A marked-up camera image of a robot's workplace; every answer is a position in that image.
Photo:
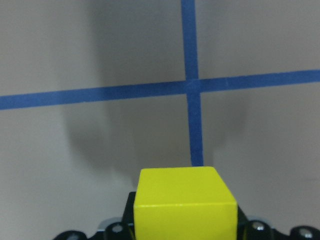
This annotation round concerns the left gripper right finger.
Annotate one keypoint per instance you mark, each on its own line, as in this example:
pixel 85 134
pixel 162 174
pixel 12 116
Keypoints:
pixel 241 223

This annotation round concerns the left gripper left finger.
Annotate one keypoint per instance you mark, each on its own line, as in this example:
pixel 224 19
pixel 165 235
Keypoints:
pixel 128 216

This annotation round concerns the yellow wooden block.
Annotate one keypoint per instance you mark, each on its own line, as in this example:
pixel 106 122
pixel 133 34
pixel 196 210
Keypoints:
pixel 184 203

